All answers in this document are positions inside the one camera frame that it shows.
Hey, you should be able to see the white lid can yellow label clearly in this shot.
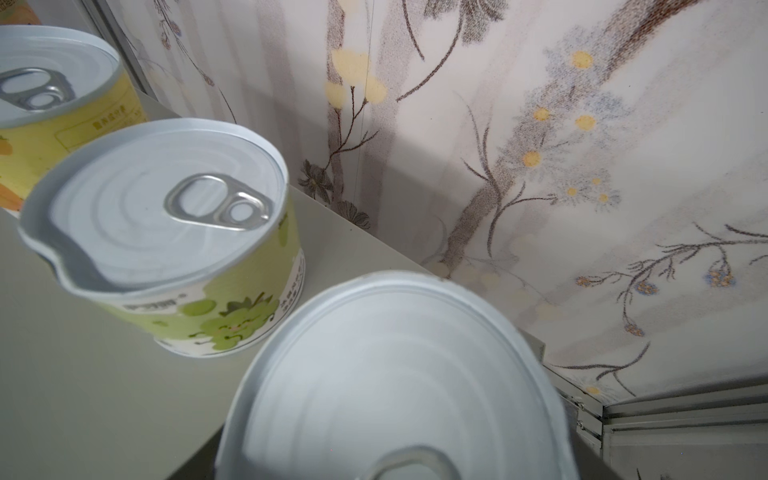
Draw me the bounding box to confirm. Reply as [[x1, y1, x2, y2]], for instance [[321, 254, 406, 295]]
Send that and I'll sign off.
[[1, 25, 148, 216]]

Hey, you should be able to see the white lid can green label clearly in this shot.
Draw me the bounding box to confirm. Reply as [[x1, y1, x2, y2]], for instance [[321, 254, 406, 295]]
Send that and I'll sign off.
[[19, 118, 306, 358]]

